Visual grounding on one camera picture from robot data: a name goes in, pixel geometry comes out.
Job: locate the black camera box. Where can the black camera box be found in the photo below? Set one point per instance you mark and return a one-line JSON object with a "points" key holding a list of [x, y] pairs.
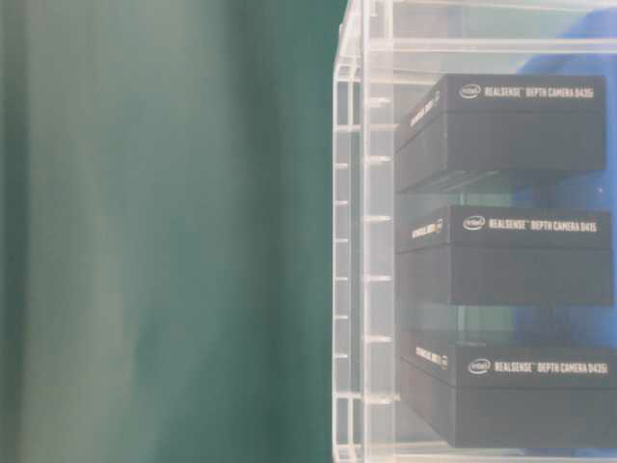
{"points": [[501, 131], [470, 255], [505, 390]]}

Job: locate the clear plastic storage case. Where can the clear plastic storage case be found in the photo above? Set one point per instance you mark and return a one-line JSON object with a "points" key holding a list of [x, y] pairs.
{"points": [[389, 54]]}

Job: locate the green table cloth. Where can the green table cloth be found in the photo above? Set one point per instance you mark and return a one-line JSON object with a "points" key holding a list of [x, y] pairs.
{"points": [[166, 232]]}

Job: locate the blue foam liner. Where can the blue foam liner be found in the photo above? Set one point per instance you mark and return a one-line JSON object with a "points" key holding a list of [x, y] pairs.
{"points": [[596, 191]]}

